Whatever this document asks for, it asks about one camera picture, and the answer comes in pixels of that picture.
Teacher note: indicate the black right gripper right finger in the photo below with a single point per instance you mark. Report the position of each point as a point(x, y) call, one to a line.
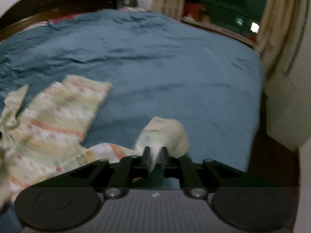
point(164, 157)

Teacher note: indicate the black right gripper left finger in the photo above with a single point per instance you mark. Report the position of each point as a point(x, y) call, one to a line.
point(146, 158)

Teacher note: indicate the colourful patterned child shirt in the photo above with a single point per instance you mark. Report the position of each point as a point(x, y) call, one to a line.
point(45, 138)

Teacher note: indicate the teal blue bed blanket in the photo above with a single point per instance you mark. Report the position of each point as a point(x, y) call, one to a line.
point(158, 67)

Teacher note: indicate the dark box by headboard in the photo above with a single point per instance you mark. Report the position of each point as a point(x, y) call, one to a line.
point(126, 3)

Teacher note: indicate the red pink pillow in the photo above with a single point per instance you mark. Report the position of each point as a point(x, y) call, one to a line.
point(62, 18)

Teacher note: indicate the dark wooden headboard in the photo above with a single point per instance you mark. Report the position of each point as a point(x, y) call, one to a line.
point(25, 12)

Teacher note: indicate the beige right curtain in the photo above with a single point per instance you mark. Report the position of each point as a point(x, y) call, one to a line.
point(279, 18)

